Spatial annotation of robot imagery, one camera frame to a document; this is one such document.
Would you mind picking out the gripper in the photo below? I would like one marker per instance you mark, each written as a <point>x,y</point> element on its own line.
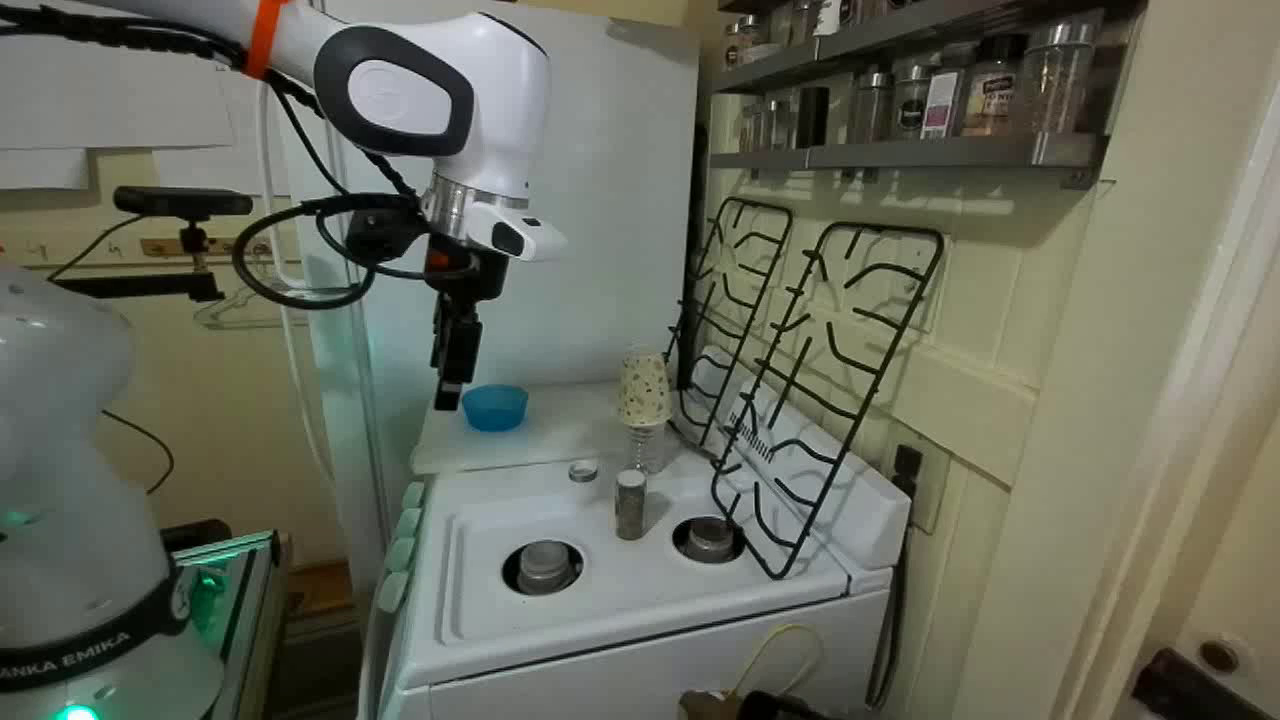
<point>478,275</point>

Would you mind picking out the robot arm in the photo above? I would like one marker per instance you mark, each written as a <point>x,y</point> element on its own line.
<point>430,60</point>

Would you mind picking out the blue bowl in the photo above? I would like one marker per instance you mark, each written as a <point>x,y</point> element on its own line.
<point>494,410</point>

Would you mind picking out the patterned paper cup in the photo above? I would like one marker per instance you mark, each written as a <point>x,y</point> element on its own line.
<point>644,390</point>

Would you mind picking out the small silver lid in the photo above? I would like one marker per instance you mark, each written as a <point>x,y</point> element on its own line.
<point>583,470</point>

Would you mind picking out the stove knob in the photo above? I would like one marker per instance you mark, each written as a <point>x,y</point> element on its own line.
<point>399,555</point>
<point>392,592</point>
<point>413,495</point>
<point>408,523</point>

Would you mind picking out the clear glass bottle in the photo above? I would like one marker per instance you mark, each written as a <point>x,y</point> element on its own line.
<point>647,450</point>

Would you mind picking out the black stove grate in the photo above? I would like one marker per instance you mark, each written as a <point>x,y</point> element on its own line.
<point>868,275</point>
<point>752,238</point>

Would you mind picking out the spice jar with silver lid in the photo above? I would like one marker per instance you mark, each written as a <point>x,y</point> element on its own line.
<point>630,510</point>

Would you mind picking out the stove burner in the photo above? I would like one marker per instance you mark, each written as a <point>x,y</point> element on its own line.
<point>545,568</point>
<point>709,540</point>

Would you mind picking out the white stove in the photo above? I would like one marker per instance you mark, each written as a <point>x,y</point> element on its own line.
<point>620,620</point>

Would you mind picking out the row of spice jars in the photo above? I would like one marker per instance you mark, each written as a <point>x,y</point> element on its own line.
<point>790,25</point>
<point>990,90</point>

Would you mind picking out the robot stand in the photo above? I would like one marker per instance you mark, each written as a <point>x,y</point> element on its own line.
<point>245,600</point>

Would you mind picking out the door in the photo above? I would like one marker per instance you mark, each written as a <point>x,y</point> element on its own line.
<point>1200,500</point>

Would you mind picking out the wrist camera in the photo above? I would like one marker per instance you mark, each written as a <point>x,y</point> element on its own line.
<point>385,232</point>

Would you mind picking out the camera on mount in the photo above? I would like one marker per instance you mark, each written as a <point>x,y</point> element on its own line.
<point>180,202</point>

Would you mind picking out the grey wall spice rack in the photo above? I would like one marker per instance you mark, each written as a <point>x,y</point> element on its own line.
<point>900,153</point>

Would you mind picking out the wall socket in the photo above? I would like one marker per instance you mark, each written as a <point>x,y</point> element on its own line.
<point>930,480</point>

